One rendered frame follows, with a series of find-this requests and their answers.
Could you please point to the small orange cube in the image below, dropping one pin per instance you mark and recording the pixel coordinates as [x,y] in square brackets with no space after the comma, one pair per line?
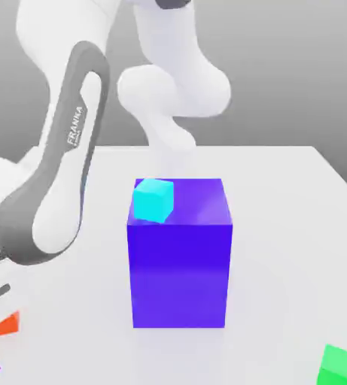
[9,325]

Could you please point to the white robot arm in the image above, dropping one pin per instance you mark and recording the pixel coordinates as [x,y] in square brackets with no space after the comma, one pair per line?
[55,186]

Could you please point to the small cyan cube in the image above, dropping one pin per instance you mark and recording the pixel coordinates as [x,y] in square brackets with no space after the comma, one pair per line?
[152,200]

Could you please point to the small green cube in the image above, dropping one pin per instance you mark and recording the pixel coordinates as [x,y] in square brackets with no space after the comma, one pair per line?
[340,365]

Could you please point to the large blue box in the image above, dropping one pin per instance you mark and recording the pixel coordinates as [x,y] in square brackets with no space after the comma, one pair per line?
[179,270]

